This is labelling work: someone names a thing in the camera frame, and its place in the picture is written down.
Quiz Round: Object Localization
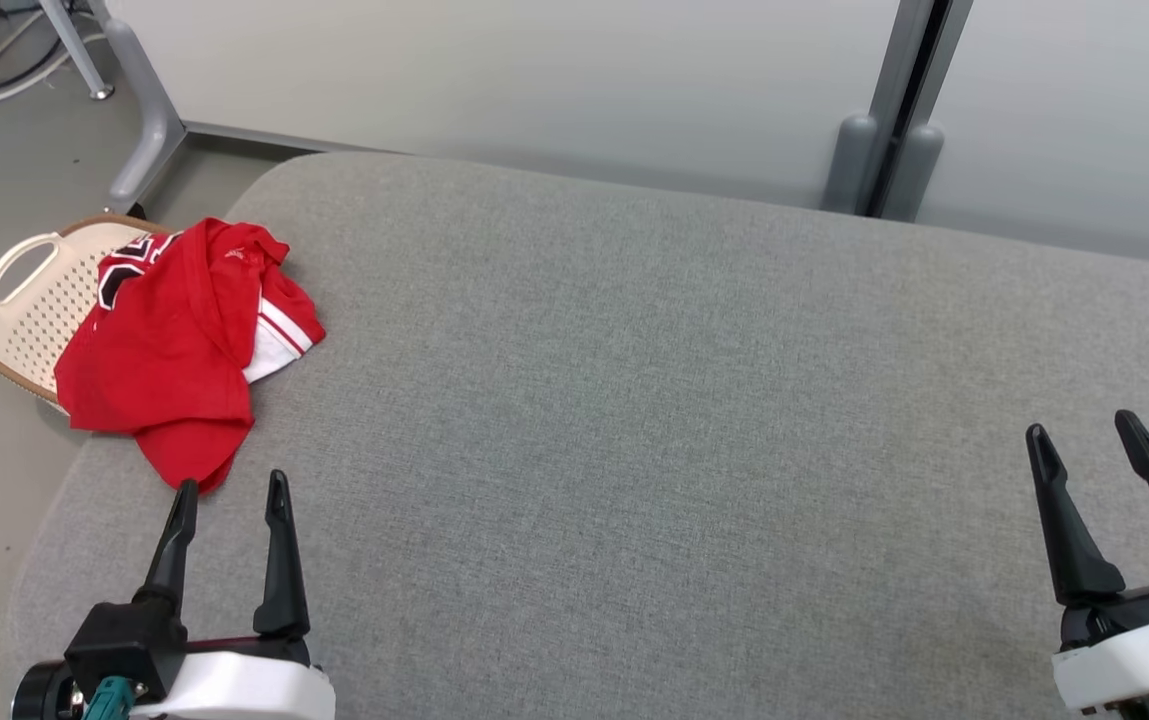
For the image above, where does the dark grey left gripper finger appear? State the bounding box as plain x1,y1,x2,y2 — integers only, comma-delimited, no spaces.
133,480,200,608
253,469,311,640

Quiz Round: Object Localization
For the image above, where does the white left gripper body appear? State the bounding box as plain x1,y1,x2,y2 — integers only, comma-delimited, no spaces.
128,638,337,720

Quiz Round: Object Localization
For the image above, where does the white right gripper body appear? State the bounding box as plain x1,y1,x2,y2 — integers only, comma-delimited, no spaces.
1051,578,1149,720

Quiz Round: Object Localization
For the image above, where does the red numbered basketball jersey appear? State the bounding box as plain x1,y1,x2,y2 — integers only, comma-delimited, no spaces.
54,217,327,495

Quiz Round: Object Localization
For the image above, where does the beige perforated laundry basket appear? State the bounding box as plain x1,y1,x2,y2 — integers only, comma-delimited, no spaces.
0,212,185,417

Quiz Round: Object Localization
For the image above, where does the thick grey table leg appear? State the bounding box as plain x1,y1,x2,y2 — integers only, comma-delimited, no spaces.
86,0,188,215

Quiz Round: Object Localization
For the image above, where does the thin grey table leg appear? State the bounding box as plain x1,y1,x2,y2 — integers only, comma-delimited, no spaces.
37,0,116,102

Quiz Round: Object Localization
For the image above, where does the teal left camera connector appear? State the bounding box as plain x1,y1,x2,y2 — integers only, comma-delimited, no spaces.
82,676,142,720

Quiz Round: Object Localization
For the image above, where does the grey partition post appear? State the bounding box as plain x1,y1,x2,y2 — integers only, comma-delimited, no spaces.
822,0,935,215
879,0,975,223

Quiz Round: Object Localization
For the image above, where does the grey partition base rail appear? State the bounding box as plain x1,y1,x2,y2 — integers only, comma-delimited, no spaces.
182,120,415,158

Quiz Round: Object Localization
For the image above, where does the white floor cable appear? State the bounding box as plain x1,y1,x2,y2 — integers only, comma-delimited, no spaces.
0,30,110,108

